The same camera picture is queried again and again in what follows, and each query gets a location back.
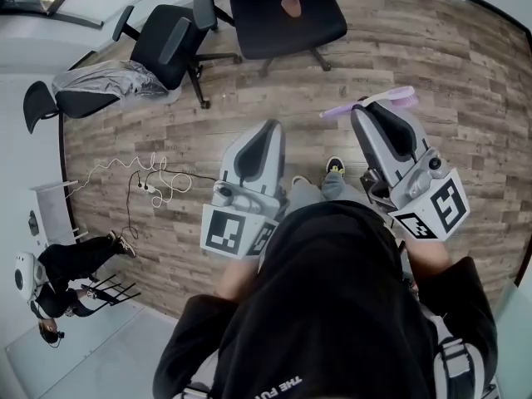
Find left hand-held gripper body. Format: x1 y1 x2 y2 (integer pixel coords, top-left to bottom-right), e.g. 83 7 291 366
200 167 289 261

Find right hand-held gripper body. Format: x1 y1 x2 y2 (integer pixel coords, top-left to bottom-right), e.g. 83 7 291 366
360 145 471 243

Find purple toothbrush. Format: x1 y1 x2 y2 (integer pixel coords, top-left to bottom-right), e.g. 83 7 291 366
318 85 418 120

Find brown cup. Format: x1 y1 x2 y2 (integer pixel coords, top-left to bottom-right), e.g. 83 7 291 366
280 0 303 20

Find person's right forearm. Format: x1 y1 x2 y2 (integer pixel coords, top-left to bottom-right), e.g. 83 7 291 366
404 235 453 283

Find person's left forearm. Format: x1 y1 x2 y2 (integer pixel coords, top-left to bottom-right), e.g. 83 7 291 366
214 254 268 303

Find person's right shoe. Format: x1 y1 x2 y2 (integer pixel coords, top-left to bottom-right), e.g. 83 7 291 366
325 155 347 177

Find person's grey trousers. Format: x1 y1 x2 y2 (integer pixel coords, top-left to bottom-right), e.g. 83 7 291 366
288 171 367 216

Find black stool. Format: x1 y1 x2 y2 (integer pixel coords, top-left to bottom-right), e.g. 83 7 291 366
80 273 143 308

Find black office chair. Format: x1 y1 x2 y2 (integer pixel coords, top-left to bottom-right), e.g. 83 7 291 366
111 0 244 111
22 60 126 135
214 0 361 78

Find person's black hoodie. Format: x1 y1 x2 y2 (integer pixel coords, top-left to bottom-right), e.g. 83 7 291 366
152 199 500 399

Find clear plastic cover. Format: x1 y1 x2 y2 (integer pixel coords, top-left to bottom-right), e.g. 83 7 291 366
51 59 182 104

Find white side table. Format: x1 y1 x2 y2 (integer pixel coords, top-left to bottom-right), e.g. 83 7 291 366
27 178 91 249

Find white looped cable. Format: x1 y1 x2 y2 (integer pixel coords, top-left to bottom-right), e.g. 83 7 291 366
150 158 193 209

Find white coiled cable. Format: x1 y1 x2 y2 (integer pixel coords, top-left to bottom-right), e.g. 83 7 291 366
63 150 168 201

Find grey harness strap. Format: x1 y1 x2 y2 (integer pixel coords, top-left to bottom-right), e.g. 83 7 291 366
431 333 488 399

